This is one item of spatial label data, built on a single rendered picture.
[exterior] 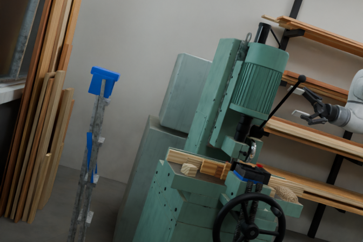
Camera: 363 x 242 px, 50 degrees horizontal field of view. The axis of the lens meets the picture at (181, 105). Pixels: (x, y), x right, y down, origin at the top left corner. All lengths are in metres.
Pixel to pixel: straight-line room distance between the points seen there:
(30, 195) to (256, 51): 1.84
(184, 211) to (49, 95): 1.40
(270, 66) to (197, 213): 0.68
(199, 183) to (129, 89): 2.51
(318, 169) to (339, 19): 1.61
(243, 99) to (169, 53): 2.36
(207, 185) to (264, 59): 0.58
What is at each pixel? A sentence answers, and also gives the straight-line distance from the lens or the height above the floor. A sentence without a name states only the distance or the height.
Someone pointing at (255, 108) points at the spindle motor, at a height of 1.23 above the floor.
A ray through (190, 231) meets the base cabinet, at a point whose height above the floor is 0.68.
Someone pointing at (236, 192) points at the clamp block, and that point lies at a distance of 1.55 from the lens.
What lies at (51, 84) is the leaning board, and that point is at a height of 0.95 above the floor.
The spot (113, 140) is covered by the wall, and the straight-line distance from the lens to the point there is 4.07.
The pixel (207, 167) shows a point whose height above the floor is 0.93.
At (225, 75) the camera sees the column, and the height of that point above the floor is 1.33.
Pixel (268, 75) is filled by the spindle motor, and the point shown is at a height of 1.39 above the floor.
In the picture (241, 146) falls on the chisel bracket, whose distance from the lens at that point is 1.73.
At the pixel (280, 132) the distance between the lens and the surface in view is 3.74.
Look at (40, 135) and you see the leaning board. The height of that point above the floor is 0.60.
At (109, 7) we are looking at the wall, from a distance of 4.01.
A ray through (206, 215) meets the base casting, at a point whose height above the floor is 0.76.
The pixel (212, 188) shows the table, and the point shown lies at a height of 0.88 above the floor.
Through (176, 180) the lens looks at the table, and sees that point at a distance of 1.56.
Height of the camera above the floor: 1.29
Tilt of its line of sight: 5 degrees down
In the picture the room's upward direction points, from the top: 18 degrees clockwise
